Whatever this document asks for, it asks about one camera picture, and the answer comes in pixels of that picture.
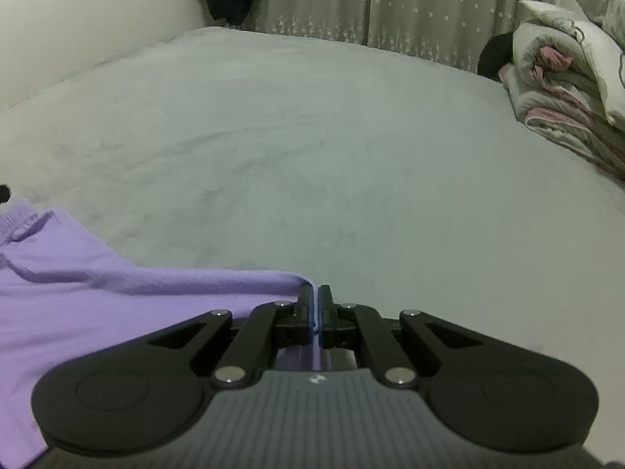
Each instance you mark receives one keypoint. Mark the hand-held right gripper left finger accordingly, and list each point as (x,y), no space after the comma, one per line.
(308,317)

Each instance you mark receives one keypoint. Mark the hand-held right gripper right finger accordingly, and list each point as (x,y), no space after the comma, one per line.
(321,315)

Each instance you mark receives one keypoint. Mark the purple pants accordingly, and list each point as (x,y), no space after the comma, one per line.
(97,312)

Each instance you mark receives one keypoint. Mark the black bundle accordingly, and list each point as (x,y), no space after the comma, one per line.
(493,56)

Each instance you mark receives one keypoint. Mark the folded grey pink quilt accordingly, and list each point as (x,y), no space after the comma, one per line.
(547,83)

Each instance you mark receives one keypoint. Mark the grey pink pillow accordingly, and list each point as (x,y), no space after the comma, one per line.
(603,5)

